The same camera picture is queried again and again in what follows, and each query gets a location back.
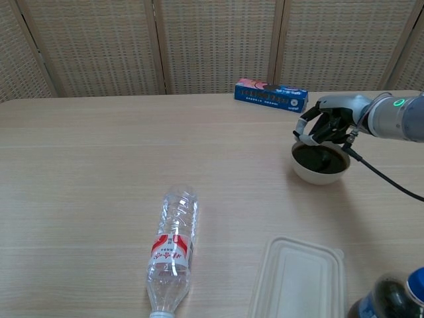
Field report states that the white bowl of dark liquid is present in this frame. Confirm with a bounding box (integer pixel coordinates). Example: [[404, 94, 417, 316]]
[[291, 140, 351, 186]]

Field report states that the white takeaway food container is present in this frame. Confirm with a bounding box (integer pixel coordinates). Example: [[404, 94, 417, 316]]
[[246, 235, 345, 318]]

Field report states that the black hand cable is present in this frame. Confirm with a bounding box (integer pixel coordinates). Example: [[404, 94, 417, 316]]
[[343, 131, 424, 202]]

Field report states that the dark drink bottle blue cap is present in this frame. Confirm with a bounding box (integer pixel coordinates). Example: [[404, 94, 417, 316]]
[[346, 266, 424, 318]]

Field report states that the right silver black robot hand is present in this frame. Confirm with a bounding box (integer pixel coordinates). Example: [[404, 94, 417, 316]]
[[295, 94, 370, 146]]

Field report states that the woven bamboo screen panel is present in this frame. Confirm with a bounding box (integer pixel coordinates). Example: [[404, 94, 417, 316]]
[[273, 0, 418, 93], [386, 9, 424, 93], [0, 0, 59, 103], [15, 0, 166, 99], [152, 0, 286, 95]]

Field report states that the blue cardboard box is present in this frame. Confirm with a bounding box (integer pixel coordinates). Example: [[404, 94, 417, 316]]
[[234, 78, 309, 114]]

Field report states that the clear plastic water bottle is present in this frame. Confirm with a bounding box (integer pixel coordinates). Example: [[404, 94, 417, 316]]
[[145, 184, 199, 318]]

